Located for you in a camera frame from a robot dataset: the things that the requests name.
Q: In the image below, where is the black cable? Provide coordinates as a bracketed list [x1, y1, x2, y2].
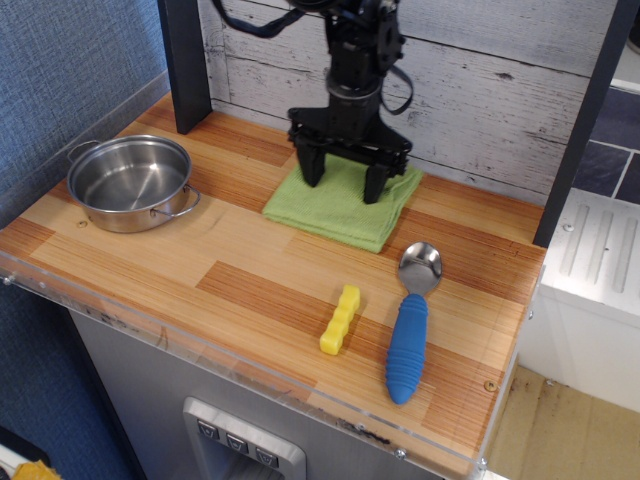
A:
[211, 0, 415, 115]

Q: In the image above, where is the yellow object bottom left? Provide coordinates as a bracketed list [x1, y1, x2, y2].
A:
[12, 461, 62, 480]

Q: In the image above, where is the dark left shelf post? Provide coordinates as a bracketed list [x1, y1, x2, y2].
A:
[157, 0, 212, 134]

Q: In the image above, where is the yellow plastic toy block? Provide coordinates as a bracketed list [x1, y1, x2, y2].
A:
[319, 284, 361, 355]

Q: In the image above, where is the stainless steel pot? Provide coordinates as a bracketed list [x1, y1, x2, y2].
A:
[67, 135, 201, 233]

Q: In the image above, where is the dark shelf post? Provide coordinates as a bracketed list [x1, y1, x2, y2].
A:
[157, 0, 212, 134]
[532, 0, 639, 248]

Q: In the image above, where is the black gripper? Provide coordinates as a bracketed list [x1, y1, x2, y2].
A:
[288, 90, 411, 204]

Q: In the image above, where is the blue handled metal spoon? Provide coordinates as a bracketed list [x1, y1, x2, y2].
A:
[385, 242, 443, 405]

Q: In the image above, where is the dark right shelf post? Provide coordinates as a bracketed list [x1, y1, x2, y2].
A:
[532, 0, 639, 248]

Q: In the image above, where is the silver dispenser button panel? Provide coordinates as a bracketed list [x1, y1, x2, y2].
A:
[183, 397, 307, 479]

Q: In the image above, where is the green towel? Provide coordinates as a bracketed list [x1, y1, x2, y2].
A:
[262, 155, 423, 253]

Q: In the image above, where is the white toy sink unit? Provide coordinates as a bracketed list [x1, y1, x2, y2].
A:
[518, 189, 639, 410]

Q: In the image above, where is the clear acrylic table edge guard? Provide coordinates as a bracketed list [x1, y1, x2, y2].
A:
[1, 238, 545, 479]

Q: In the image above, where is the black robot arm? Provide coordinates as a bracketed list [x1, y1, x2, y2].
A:
[288, 1, 412, 204]

